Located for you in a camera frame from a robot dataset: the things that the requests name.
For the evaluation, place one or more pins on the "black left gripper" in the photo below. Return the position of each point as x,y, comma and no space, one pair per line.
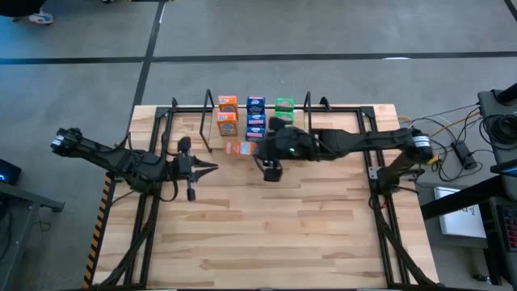
182,169

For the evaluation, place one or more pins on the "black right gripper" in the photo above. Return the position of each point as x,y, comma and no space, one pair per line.
291,143

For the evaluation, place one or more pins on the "blue Frosted Flakes cereal box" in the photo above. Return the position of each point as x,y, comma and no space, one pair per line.
256,105
256,121
255,134

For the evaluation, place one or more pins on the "orange Mini Wheats cereal box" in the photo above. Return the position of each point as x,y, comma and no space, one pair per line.
226,124
240,148
228,103

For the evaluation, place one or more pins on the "green Apple Jacks cereal box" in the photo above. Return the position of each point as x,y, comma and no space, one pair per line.
284,104
285,117

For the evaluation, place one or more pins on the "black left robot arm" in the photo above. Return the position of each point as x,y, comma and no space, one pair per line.
121,161

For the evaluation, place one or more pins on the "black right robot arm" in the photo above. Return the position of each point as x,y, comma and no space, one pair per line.
363,139

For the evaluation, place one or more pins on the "yellow black hazard tape strip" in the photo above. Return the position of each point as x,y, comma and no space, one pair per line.
99,226

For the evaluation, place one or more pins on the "grey metal side table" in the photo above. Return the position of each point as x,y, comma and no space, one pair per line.
24,195

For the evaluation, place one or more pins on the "black device with blue light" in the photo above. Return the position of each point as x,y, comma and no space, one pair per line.
10,171

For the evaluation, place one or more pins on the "black power adapter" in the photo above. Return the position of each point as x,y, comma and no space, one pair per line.
464,155

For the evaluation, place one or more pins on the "black metal beam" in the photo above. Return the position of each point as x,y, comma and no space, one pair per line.
464,198

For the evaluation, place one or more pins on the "white paper sheet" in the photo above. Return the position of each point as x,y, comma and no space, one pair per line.
460,222

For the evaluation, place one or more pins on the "person's shoe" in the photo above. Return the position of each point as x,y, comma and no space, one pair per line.
40,18

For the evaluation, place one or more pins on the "person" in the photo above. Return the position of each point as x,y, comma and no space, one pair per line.
16,6

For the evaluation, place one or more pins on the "small black floor object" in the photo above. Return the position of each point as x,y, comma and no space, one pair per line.
480,278

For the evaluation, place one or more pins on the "black keyboard with coloured keys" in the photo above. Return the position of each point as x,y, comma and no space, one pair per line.
509,230

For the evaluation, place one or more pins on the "silver metal bracket plate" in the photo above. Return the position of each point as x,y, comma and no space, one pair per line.
374,173

